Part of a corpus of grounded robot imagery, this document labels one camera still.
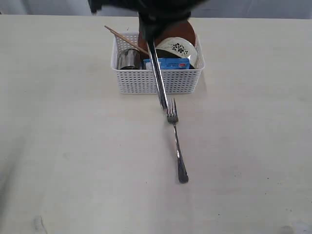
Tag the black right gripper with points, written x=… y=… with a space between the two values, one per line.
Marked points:
x=155 y=16

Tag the brown round plate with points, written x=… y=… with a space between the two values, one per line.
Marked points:
x=182 y=30

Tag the cream floral ceramic bowl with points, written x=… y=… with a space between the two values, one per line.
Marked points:
x=180 y=48

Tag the silver metal table knife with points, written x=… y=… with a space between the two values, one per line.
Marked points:
x=157 y=74

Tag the blue snack bag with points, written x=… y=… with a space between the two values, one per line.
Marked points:
x=168 y=64

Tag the silver metal fork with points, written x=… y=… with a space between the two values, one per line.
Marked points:
x=172 y=118

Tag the upper wooden chopstick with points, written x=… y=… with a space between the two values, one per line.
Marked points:
x=126 y=40

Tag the clear glass cup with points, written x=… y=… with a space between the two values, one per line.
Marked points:
x=129 y=59

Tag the white perforated plastic basket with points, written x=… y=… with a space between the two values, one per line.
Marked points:
x=143 y=81

